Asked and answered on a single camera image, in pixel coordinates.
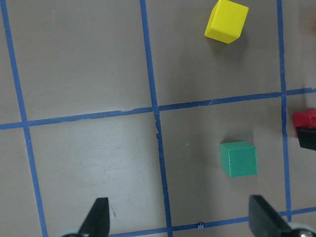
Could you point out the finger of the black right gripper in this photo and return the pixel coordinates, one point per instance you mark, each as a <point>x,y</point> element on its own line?
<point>307,137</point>

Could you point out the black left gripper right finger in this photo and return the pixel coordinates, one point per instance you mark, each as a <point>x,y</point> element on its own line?
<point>264,221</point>

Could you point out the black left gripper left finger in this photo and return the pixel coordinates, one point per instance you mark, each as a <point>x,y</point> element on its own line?
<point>97,222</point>

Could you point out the red wooden block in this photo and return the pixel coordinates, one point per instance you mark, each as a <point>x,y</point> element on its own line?
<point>306,118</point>

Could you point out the green wooden block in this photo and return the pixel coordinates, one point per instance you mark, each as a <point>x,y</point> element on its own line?
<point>238,159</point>

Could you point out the yellow wooden block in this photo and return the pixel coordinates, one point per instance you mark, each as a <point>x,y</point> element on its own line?
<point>226,21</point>

